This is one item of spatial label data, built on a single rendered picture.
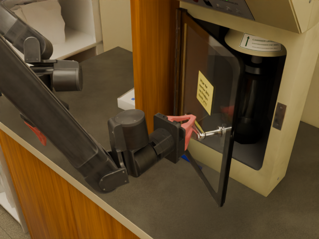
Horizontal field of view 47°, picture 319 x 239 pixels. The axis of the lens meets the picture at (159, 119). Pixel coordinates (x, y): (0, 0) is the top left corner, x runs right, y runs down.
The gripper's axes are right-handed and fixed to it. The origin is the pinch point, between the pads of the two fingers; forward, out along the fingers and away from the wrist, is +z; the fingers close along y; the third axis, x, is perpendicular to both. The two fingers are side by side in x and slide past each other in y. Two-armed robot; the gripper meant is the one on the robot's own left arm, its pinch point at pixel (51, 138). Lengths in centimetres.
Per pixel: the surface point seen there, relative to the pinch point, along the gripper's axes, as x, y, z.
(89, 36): 79, 74, 17
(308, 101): -38, 76, 9
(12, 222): 83, 9, 109
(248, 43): -33, 35, -24
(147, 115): -9.2, 26.3, 2.2
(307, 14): -46, 32, -35
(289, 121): -46, 37, -8
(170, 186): -24.1, 19.4, 15.7
